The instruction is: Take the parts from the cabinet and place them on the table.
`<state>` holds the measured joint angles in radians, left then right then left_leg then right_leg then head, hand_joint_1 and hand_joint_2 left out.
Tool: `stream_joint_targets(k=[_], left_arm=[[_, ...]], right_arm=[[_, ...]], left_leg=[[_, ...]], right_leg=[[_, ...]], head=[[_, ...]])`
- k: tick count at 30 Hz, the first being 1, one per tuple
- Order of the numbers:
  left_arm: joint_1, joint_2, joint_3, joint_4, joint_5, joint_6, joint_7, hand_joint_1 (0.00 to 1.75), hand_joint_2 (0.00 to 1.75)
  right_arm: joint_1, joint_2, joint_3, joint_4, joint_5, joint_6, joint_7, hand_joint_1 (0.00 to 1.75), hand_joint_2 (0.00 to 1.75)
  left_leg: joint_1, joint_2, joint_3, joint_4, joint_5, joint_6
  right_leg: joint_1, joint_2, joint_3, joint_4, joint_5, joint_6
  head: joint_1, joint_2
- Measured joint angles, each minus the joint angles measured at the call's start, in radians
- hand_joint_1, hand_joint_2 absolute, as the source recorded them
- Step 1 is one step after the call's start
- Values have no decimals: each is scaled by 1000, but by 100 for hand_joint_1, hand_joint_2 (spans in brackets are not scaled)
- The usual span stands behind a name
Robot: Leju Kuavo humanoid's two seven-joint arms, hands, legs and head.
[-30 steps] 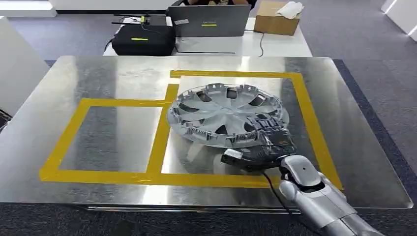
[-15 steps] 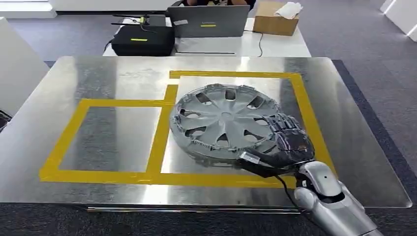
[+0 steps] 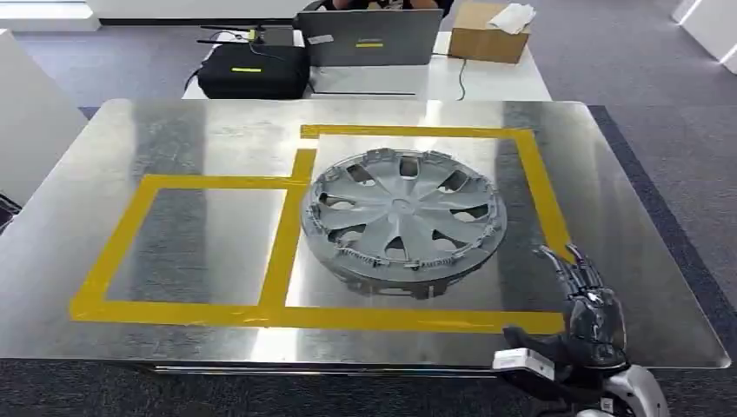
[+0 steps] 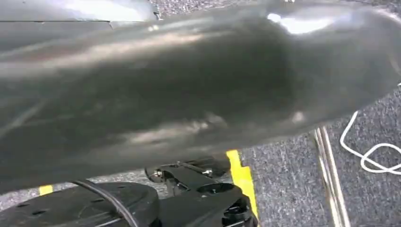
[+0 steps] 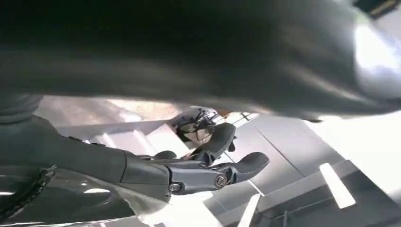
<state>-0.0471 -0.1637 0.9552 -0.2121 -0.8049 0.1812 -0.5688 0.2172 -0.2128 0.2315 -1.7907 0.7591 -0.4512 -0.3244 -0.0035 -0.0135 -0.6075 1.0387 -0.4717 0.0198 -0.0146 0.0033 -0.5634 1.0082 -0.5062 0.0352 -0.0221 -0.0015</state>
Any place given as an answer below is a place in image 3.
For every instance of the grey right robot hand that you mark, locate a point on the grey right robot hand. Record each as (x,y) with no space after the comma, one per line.
(596,328)

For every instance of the silver wheel hubcap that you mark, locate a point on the silver wheel hubcap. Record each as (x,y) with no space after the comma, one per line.
(397,207)

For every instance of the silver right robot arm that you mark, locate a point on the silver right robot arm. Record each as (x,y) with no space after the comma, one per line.
(639,391)

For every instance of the brown cardboard box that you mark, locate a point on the brown cardboard box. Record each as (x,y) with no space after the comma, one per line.
(486,43)

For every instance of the white crumpled cloth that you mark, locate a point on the white crumpled cloth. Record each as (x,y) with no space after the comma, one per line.
(512,17)

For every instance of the yellow tape outline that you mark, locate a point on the yellow tape outline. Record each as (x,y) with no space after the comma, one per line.
(282,247)

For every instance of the grey laptop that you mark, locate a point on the grey laptop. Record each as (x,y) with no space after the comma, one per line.
(368,37)

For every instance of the person behind laptop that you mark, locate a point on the person behind laptop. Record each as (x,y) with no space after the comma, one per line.
(403,3)

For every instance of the black carry bag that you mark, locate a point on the black carry bag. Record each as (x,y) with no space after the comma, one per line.
(253,72)

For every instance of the steel bench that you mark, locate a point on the steel bench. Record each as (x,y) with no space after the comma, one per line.
(173,138)

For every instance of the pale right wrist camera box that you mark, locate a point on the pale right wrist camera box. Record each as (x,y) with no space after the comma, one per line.
(521,362)

